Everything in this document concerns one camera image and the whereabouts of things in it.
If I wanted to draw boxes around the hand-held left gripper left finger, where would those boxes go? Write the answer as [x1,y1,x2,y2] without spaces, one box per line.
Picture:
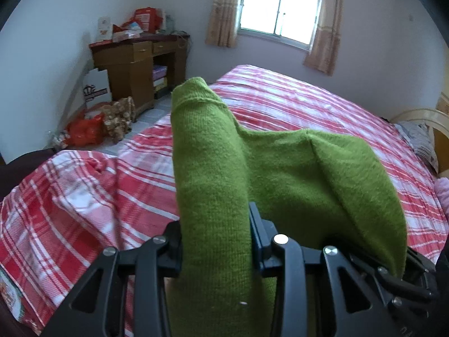
[40,219,183,337]

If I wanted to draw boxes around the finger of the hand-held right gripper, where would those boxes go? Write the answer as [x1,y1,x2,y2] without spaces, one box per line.
[351,247,439,302]

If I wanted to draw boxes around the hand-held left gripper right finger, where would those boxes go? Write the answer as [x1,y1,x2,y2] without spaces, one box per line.
[248,202,400,337]

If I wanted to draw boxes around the green striped sweater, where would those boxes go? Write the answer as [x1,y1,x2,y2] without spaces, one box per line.
[164,76,408,337]

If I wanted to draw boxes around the pink cloth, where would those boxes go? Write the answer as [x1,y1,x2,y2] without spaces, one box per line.
[435,177,449,215]

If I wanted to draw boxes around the red plaid bed sheet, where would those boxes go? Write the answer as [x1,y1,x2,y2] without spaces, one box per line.
[0,64,449,337]

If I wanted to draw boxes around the floral pillow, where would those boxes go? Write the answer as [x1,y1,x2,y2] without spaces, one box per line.
[396,121,440,173]

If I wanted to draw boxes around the orange-red plastic bag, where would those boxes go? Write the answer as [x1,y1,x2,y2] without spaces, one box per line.
[65,112,106,147]

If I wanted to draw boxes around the cream bed headboard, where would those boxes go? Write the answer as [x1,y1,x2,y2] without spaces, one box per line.
[389,108,449,177]

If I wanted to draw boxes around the printed mattress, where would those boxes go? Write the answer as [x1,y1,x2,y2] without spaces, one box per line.
[0,265,26,325]

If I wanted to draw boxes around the dark wooden furniture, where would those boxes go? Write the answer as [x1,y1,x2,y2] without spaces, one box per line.
[0,149,58,201]

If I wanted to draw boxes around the white printed carton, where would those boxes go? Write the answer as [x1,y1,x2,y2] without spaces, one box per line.
[82,68,112,111]

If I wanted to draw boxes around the brown wooden desk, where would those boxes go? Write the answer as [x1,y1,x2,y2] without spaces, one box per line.
[89,33,191,116]

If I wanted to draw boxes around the red and white packets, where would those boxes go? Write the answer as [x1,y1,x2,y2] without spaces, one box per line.
[112,30,141,42]

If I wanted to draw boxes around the beige curtain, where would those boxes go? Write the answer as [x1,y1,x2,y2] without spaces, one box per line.
[205,0,245,48]
[303,0,346,77]

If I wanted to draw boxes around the small white box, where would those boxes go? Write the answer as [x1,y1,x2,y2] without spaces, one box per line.
[96,16,113,43]

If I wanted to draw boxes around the window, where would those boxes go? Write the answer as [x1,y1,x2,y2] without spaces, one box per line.
[239,0,325,52]

